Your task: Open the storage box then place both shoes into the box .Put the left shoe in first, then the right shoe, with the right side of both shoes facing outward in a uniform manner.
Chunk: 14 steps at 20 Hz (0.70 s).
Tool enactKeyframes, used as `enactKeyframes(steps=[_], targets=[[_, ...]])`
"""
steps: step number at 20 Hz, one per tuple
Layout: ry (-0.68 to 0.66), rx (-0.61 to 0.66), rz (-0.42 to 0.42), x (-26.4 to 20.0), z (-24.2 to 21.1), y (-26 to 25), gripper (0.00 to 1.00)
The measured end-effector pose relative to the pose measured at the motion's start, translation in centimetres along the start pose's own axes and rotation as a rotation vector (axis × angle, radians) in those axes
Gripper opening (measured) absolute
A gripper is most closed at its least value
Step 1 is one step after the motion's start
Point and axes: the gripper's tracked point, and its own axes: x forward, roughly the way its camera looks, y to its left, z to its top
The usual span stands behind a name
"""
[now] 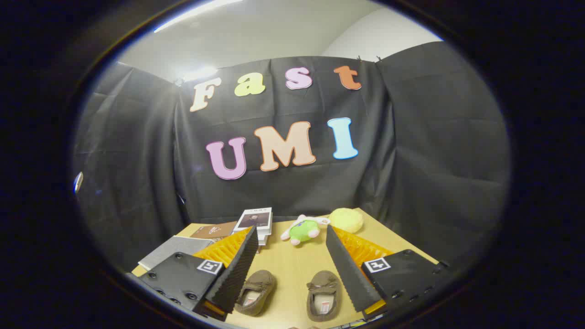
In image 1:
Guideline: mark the brown flat book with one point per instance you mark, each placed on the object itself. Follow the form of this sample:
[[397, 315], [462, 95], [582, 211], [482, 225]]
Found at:
[[212, 230]]

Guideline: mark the grey fabric storage box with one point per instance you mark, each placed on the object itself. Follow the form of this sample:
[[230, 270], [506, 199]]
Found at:
[[176, 249]]

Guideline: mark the white photo-cover book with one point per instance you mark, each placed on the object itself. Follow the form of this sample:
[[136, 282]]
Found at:
[[253, 219]]

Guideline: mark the brown fluffy shoe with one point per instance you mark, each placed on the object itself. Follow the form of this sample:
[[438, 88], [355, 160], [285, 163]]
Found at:
[[324, 283], [260, 281]]

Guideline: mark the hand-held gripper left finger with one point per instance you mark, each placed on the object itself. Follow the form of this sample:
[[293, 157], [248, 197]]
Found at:
[[237, 274]]

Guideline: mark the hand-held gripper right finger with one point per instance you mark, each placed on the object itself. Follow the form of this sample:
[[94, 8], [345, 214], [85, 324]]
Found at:
[[349, 274]]

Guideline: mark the yellow plush cushion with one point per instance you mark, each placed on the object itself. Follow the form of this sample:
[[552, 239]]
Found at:
[[346, 219]]

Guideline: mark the green and pink plush toy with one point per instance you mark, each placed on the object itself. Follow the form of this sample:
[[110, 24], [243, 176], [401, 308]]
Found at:
[[304, 230]]

